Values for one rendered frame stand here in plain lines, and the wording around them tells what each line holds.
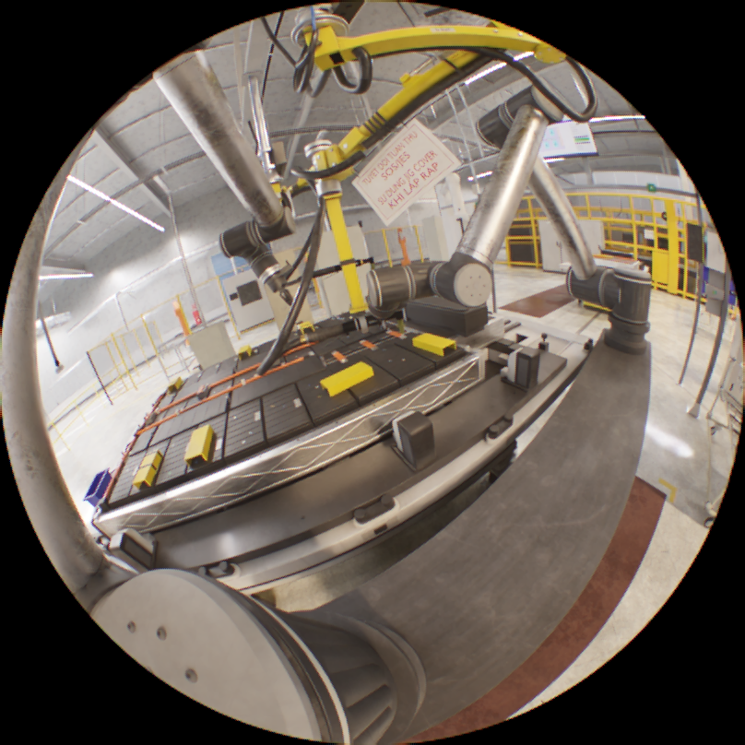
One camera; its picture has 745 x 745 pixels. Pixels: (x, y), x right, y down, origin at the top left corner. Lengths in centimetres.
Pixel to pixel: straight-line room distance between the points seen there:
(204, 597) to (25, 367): 31
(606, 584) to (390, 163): 204
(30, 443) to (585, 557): 79
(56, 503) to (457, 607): 56
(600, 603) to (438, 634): 122
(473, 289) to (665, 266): 957
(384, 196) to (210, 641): 95
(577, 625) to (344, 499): 132
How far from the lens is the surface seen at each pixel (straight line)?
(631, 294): 126
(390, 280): 68
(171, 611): 19
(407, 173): 85
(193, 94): 61
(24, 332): 39
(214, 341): 528
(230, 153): 67
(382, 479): 64
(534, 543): 53
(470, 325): 102
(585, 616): 155
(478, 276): 59
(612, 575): 166
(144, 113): 1187
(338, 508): 63
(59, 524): 36
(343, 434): 68
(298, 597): 158
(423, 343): 91
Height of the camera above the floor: 138
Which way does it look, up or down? 27 degrees down
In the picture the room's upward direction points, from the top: 14 degrees counter-clockwise
